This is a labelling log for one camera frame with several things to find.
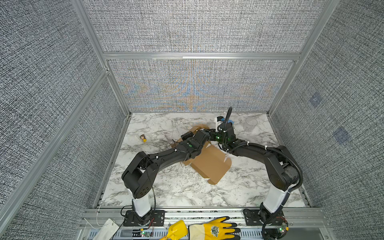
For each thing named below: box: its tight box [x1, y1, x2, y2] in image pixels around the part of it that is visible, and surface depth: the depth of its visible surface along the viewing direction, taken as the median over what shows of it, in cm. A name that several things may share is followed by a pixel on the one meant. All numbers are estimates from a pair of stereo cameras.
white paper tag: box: [92, 218, 120, 240], surface depth 71 cm
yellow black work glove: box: [188, 216, 241, 240], surface depth 70 cm
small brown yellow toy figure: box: [139, 134, 148, 143], surface depth 105 cm
